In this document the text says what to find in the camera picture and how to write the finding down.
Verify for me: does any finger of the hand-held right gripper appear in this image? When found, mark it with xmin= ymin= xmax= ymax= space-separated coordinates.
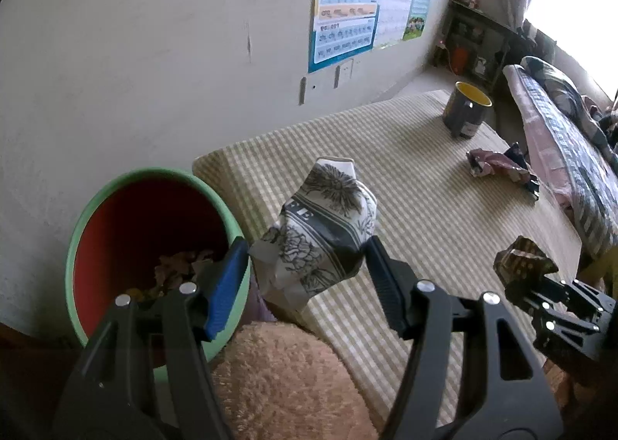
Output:
xmin=504 ymin=276 xmax=618 ymax=320
xmin=531 ymin=310 xmax=606 ymax=366

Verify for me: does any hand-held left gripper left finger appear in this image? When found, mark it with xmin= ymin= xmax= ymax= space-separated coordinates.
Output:
xmin=51 ymin=236 xmax=249 ymax=440

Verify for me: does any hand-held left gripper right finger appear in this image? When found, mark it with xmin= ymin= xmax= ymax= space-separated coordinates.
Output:
xmin=364 ymin=235 xmax=565 ymax=440

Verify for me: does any brown wrapper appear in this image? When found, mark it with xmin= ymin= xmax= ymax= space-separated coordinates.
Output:
xmin=493 ymin=236 xmax=560 ymax=293

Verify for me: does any black and white floral packet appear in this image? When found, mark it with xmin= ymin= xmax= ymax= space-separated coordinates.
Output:
xmin=248 ymin=156 xmax=380 ymax=310

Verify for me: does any green bin with red inside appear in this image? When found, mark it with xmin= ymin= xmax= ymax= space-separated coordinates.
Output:
xmin=65 ymin=167 xmax=252 ymax=385

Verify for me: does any crumpled tan paper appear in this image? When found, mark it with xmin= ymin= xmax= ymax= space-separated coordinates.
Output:
xmin=153 ymin=249 xmax=216 ymax=296

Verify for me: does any bed with patterned blanket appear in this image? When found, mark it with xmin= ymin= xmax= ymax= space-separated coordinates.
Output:
xmin=521 ymin=55 xmax=618 ymax=257

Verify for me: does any crumpled pink wrapper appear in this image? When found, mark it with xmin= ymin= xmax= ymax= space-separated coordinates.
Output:
xmin=466 ymin=143 xmax=540 ymax=200

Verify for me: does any pink printed blanket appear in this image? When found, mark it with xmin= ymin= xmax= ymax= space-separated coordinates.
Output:
xmin=502 ymin=64 xmax=580 ymax=209

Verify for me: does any grey mug with yellow inside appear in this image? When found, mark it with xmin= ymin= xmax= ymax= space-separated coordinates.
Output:
xmin=441 ymin=81 xmax=493 ymax=139

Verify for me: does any dark shelf unit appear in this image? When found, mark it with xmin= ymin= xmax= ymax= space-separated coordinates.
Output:
xmin=435 ymin=0 xmax=513 ymax=86

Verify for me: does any white wall socket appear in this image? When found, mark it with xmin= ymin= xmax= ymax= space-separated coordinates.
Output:
xmin=334 ymin=60 xmax=354 ymax=88

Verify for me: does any blue bordered wall poster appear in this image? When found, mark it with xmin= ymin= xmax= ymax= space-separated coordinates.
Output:
xmin=308 ymin=0 xmax=391 ymax=74

